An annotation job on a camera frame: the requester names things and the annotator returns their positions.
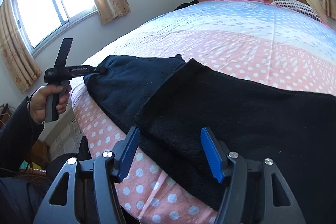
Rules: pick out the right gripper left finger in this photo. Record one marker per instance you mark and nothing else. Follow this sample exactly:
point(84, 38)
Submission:
point(84, 191)

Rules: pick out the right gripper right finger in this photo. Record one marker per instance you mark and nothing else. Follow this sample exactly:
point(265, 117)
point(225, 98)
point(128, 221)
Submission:
point(256, 191)

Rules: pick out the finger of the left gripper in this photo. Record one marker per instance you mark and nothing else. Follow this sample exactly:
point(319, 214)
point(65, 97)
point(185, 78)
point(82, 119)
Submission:
point(98, 70)

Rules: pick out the black pants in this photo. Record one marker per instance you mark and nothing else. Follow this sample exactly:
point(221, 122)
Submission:
point(170, 100)

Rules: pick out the left forearm black sleeve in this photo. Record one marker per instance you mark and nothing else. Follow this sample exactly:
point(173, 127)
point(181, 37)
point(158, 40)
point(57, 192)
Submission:
point(17, 137)

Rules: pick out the person left hand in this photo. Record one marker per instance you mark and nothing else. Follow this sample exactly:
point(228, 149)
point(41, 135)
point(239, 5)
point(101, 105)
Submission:
point(37, 104)

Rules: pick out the side window left curtain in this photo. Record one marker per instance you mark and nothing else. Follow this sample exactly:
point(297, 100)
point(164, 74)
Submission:
point(20, 63)

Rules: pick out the wicker basket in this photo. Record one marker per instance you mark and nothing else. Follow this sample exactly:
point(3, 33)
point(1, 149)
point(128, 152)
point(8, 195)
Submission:
point(33, 176)

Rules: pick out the dark item beside bed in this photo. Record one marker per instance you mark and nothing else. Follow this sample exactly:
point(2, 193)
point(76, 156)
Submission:
point(184, 5)

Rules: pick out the patterned pink blue bedspread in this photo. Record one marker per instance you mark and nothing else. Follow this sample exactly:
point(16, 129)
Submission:
point(246, 40)

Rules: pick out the striped pillow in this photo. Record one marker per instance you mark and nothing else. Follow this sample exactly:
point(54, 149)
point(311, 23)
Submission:
point(298, 7)

